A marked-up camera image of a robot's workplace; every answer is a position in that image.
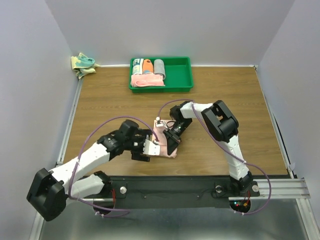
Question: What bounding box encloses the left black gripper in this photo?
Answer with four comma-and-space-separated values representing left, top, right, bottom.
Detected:
124, 129, 153, 162

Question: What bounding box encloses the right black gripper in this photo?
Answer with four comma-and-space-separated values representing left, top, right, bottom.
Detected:
162, 117, 193, 155

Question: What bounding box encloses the pink towel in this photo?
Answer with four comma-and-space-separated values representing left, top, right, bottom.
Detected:
130, 73, 165, 88
153, 120, 177, 158

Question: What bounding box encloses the yellow green towel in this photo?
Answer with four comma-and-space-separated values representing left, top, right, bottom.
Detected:
70, 52, 100, 80

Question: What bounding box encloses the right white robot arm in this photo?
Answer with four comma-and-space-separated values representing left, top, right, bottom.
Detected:
162, 100, 253, 195

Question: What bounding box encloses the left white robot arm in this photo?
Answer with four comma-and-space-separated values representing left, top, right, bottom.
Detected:
26, 117, 160, 222

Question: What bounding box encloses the pink rolled towel in tray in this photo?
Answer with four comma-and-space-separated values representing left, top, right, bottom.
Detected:
130, 73, 165, 88

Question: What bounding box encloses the green plastic tray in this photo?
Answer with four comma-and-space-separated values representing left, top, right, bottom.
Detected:
128, 56, 194, 94

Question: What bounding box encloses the grey rolled towel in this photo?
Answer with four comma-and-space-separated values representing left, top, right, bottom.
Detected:
153, 59, 166, 80

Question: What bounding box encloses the orange rolled towel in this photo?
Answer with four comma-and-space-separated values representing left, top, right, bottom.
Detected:
142, 59, 154, 74

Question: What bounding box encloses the white green rolled towel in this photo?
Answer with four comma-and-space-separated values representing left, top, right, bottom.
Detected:
131, 58, 144, 75

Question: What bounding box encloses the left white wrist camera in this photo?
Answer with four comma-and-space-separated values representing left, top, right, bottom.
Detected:
143, 139, 161, 156

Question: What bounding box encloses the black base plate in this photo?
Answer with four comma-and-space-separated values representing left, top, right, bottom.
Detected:
82, 175, 261, 217

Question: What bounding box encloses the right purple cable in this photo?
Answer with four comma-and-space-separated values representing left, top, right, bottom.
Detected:
158, 99, 272, 216

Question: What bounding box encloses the purple cable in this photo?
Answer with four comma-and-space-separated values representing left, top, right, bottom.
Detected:
68, 115, 161, 218
158, 99, 272, 216

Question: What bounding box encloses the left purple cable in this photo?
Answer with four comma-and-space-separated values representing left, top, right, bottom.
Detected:
68, 115, 161, 218

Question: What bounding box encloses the aluminium frame rail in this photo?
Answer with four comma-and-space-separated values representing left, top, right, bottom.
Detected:
27, 67, 319, 240

